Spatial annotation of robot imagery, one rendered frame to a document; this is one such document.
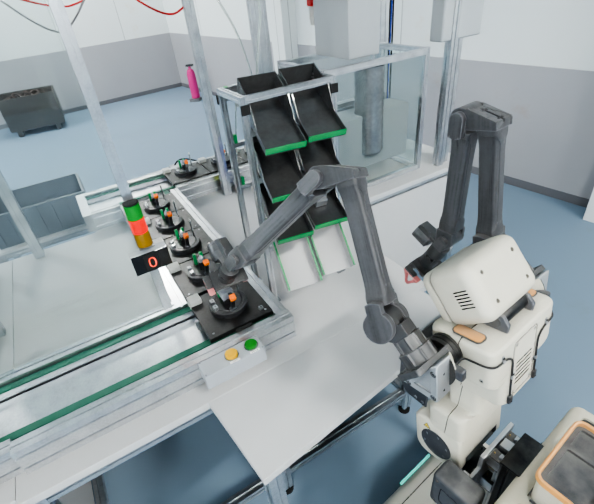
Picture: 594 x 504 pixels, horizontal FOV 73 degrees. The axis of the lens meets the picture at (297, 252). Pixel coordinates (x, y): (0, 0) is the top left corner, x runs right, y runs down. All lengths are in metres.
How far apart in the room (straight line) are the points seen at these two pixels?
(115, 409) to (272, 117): 1.01
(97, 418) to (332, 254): 0.95
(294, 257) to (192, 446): 1.25
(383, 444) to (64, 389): 1.46
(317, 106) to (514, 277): 0.82
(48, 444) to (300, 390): 0.73
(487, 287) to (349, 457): 1.42
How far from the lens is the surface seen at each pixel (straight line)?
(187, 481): 2.29
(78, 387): 1.55
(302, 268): 1.52
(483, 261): 0.99
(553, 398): 2.62
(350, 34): 2.23
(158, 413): 1.43
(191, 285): 1.66
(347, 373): 1.39
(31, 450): 1.44
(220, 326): 1.45
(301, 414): 1.31
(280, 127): 1.33
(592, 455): 1.34
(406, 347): 0.98
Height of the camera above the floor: 1.95
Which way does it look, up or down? 35 degrees down
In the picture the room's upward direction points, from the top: 6 degrees counter-clockwise
